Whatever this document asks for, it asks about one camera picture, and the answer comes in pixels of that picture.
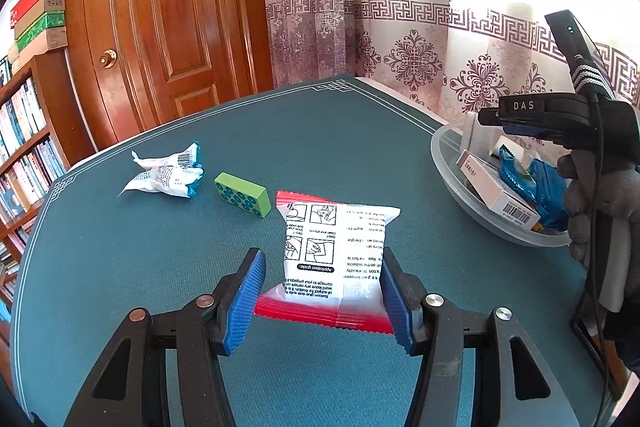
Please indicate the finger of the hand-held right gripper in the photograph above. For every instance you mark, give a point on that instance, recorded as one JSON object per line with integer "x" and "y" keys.
{"x": 522, "y": 130}

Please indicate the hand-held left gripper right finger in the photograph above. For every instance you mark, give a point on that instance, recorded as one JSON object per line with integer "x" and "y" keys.
{"x": 397, "y": 308}

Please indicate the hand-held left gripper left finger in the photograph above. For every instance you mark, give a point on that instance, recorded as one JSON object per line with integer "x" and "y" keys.
{"x": 245, "y": 302}

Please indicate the blue noodle snack packet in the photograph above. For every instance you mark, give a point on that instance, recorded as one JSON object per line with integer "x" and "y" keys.
{"x": 515, "y": 172}

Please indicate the large blue packet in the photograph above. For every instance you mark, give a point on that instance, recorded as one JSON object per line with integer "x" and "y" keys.
{"x": 550, "y": 192}

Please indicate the white and red packet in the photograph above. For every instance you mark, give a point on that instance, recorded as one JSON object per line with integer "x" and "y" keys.
{"x": 335, "y": 247}

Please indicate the clear plastic bowl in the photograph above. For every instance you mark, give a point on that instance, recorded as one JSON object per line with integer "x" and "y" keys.
{"x": 465, "y": 202}

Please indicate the person's right hand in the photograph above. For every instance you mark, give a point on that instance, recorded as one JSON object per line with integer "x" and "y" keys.
{"x": 580, "y": 202}

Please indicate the white orange medicine box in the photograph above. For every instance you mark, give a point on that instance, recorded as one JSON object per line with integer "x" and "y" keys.
{"x": 495, "y": 189}

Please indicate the green mahjong tile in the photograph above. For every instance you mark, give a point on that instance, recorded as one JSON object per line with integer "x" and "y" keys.
{"x": 242, "y": 194}

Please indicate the crumpled white blue wrapper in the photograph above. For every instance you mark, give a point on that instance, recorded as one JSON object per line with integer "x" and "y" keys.
{"x": 165, "y": 177}

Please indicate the patterned purple white curtain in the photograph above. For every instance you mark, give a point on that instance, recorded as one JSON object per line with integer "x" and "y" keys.
{"x": 400, "y": 7}

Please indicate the brass door knob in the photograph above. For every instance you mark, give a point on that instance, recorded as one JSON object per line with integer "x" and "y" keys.
{"x": 107, "y": 59}

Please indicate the rows of books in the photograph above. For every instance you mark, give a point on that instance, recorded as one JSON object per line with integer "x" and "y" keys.
{"x": 20, "y": 132}

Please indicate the wooden bookshelf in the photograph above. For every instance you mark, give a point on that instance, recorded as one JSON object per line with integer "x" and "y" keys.
{"x": 52, "y": 77}

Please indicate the wooden door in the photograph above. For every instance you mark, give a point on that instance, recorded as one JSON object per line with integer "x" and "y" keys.
{"x": 165, "y": 7}

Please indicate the green box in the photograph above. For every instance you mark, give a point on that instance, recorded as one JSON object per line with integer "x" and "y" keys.
{"x": 42, "y": 27}

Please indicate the brown flat box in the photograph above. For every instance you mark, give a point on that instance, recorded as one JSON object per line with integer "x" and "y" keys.
{"x": 52, "y": 4}

